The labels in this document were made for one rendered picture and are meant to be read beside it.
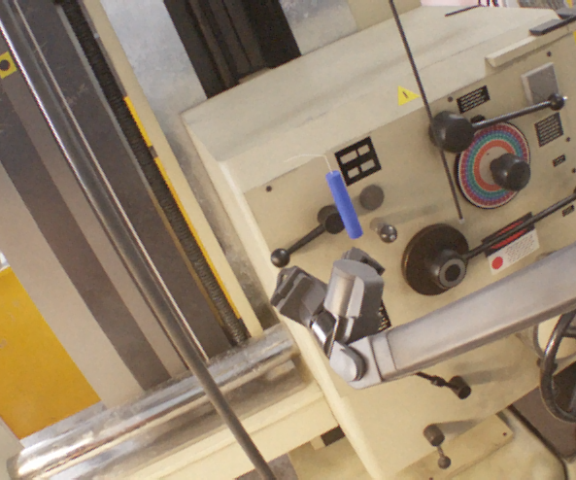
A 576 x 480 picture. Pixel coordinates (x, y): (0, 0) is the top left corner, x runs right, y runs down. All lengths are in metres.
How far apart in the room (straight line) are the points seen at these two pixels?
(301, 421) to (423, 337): 1.01
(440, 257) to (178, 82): 0.85
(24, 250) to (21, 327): 2.13
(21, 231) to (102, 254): 0.24
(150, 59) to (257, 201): 0.70
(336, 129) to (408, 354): 0.50
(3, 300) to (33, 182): 2.15
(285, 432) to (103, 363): 0.60
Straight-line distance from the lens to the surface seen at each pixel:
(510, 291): 0.61
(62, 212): 1.71
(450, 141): 1.08
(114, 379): 1.94
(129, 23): 1.62
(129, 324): 1.84
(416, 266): 1.18
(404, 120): 1.10
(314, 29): 1.71
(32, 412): 4.19
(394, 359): 0.71
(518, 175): 1.14
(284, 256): 1.04
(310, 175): 1.05
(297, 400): 1.57
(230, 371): 1.58
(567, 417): 1.32
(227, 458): 1.68
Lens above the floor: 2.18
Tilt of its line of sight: 26 degrees down
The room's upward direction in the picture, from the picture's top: 24 degrees counter-clockwise
